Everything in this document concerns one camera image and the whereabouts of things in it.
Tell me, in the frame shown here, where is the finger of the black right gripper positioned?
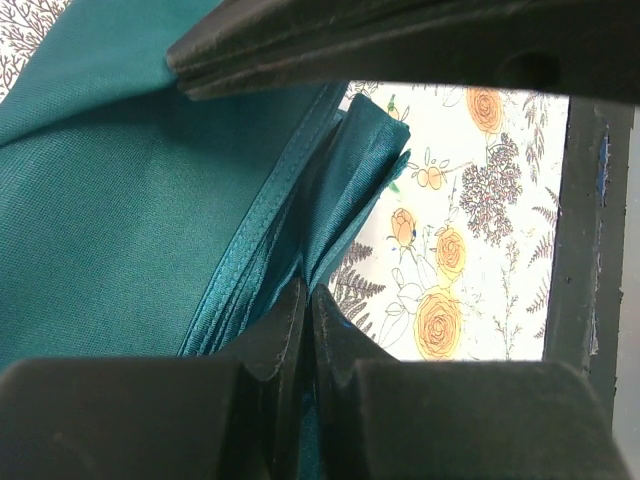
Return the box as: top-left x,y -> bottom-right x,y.
166,1 -> 639,105

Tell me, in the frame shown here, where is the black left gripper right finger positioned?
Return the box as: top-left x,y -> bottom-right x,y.
311,286 -> 629,479

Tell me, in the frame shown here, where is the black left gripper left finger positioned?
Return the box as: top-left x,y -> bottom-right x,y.
1,279 -> 306,479

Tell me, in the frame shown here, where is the teal cloth napkin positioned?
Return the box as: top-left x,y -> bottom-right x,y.
0,0 -> 412,480

